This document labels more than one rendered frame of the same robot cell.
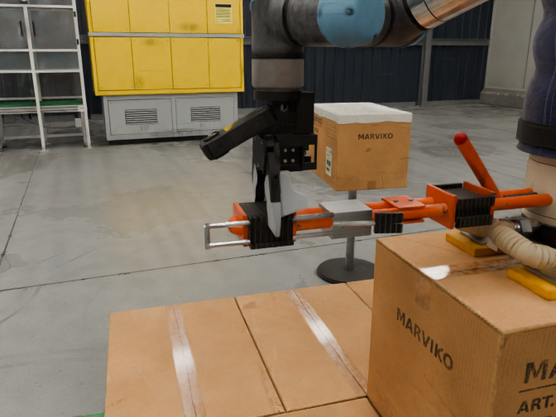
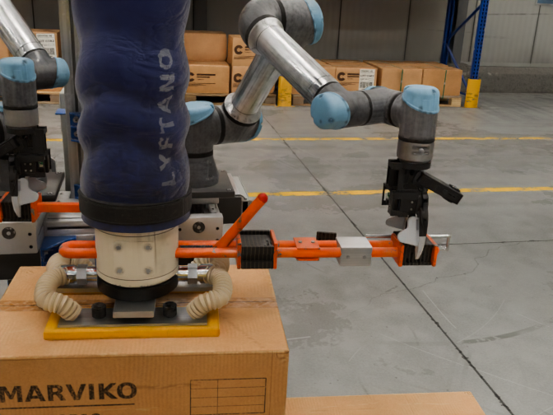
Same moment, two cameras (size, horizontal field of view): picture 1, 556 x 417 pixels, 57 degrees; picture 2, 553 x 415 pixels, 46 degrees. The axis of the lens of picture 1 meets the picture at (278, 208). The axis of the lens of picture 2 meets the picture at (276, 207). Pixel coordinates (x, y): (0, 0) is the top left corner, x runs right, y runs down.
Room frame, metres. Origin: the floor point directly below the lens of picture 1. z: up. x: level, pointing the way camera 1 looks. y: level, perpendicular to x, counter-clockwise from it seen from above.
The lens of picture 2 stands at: (2.12, -0.09, 1.63)
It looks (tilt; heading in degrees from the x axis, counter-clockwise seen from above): 20 degrees down; 189
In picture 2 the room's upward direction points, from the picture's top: 3 degrees clockwise
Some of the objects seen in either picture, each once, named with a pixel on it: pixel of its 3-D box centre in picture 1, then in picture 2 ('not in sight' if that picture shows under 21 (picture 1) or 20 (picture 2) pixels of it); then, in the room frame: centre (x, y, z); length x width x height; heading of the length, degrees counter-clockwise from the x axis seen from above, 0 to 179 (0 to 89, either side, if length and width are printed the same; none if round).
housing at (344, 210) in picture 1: (344, 218); (352, 251); (0.80, -0.11, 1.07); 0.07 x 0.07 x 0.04; 16
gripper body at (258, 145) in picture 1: (282, 131); (407, 186); (0.77, -0.01, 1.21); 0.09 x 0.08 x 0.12; 106
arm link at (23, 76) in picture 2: not in sight; (17, 82); (0.76, -0.90, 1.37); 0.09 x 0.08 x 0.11; 60
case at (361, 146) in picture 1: (354, 143); not in sight; (2.95, -0.44, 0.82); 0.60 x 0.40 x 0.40; 11
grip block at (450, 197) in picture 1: (458, 203); (255, 249); (0.86, -0.32, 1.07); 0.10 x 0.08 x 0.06; 16
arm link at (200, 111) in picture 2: not in sight; (195, 125); (0.32, -0.61, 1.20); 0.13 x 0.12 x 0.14; 134
